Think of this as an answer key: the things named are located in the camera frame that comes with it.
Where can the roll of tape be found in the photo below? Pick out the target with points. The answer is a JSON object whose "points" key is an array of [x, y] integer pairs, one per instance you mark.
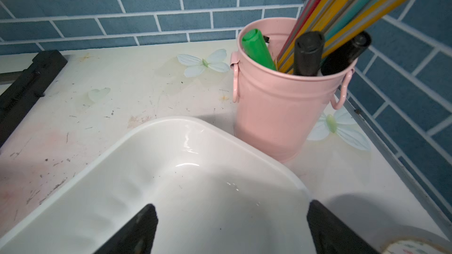
{"points": [[408, 240]]}

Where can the pink metal pen bucket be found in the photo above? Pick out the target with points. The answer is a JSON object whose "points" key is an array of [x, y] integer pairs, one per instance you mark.
{"points": [[276, 112]]}

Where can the bundle of coloured pencils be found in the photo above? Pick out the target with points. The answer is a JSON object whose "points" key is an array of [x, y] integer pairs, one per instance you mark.
{"points": [[338, 21]]}

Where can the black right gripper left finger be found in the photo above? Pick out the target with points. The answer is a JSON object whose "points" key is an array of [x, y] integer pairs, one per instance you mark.
{"points": [[136, 236]]}

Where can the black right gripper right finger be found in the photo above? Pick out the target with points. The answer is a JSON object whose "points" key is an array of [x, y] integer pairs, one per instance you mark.
{"points": [[331, 235]]}

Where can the white rectangular tray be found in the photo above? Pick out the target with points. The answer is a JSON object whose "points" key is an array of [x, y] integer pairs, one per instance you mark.
{"points": [[213, 194]]}

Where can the black marker in bucket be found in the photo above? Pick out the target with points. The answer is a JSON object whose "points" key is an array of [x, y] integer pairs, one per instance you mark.
{"points": [[342, 57], [308, 50]]}

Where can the green highlighter marker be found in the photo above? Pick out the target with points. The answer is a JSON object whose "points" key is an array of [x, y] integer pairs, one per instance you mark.
{"points": [[255, 47]]}

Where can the black clothes rack frame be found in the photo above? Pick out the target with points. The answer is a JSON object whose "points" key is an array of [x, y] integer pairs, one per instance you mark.
{"points": [[19, 98]]}

